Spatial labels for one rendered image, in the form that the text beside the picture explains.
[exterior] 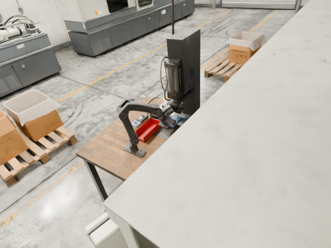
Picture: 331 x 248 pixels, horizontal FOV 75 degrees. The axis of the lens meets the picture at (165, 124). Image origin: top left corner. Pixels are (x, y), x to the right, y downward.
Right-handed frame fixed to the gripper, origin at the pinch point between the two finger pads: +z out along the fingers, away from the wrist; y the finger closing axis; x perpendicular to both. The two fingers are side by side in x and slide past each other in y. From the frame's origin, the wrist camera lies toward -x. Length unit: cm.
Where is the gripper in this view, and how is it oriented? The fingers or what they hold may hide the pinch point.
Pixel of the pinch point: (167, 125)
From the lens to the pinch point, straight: 178.0
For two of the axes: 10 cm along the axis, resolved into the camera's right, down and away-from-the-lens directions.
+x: -8.4, -3.4, 4.3
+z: 2.9, 4.0, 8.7
